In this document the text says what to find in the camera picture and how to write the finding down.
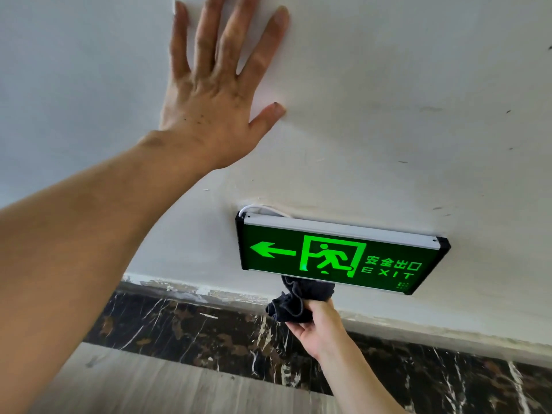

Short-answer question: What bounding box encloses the person's right hand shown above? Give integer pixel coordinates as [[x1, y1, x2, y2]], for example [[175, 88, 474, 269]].
[[285, 298, 348, 363]]

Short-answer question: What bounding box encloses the person's left hand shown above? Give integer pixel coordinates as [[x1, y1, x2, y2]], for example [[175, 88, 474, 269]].
[[142, 0, 290, 171]]

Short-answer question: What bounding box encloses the dark grey cleaning cloth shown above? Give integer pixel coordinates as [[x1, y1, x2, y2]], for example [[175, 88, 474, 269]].
[[265, 275, 336, 324]]

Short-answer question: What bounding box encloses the person's right forearm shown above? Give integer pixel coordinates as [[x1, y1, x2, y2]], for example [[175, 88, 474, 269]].
[[317, 337, 409, 414]]

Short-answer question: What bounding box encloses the person's left forearm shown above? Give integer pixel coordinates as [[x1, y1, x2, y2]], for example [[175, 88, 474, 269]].
[[0, 133, 216, 414]]

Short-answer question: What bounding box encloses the green illuminated exit sign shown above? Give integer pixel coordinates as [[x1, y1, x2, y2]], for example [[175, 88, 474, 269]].
[[235, 211, 452, 296]]

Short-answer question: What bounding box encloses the dark marble skirting board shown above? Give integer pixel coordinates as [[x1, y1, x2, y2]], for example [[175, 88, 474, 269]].
[[83, 275, 552, 414]]

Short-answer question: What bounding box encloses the white power cable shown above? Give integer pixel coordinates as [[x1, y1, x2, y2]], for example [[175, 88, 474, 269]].
[[238, 204, 294, 219]]

